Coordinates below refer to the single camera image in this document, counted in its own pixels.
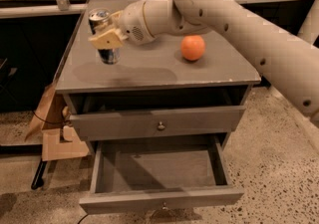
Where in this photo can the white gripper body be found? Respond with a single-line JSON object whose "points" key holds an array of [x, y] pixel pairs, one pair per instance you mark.
{"points": [[133, 22]]}

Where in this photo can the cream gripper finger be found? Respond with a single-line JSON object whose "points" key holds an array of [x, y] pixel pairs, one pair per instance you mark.
{"points": [[105, 21], [108, 40]]}

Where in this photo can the silver blue redbull can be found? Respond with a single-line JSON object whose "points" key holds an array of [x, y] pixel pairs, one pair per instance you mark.
{"points": [[110, 56]]}

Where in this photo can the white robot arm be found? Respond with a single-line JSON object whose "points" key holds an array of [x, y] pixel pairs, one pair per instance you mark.
{"points": [[289, 63]]}

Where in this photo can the grey drawer cabinet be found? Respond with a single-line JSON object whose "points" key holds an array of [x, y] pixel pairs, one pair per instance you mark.
{"points": [[154, 77]]}

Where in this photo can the grey upper drawer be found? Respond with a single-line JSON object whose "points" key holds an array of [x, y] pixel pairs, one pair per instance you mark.
{"points": [[156, 123]]}

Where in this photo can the grey open middle drawer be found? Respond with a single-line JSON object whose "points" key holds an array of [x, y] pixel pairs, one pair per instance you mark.
{"points": [[154, 173]]}

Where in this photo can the orange fruit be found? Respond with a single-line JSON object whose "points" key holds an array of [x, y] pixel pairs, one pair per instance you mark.
{"points": [[192, 47]]}

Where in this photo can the white diagonal pole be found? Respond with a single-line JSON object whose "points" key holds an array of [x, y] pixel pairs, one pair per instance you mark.
{"points": [[309, 30]]}

